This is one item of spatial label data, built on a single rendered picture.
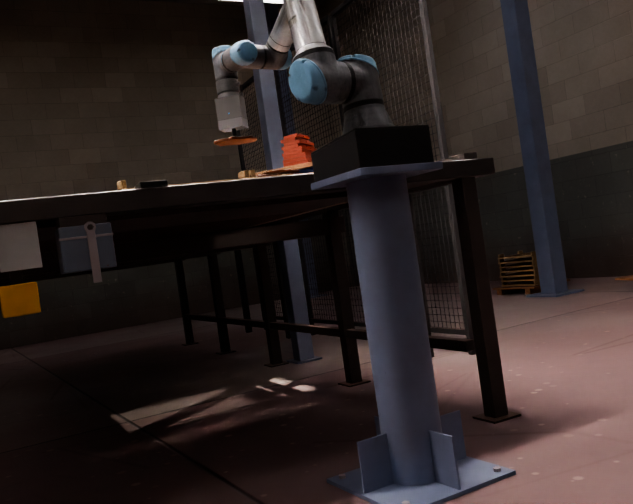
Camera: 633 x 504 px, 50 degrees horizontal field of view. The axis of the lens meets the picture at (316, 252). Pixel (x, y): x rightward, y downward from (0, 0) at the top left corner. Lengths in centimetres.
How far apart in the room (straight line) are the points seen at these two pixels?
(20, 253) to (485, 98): 688
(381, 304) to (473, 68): 670
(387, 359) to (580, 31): 585
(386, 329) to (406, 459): 36
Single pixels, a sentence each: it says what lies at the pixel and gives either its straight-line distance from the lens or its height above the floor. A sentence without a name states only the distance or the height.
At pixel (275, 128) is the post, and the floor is 145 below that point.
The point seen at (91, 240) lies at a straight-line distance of 190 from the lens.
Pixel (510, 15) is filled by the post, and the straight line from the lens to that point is 639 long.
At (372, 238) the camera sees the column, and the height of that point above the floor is 69.
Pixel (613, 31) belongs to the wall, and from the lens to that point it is 719.
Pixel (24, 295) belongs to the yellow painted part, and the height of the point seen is 67.
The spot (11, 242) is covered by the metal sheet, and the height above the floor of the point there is 81.
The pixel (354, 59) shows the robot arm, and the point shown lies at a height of 118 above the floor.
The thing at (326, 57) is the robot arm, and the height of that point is 118.
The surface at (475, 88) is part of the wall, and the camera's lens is 838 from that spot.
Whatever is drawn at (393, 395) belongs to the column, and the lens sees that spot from 191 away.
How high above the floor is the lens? 68
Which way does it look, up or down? level
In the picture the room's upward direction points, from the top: 8 degrees counter-clockwise
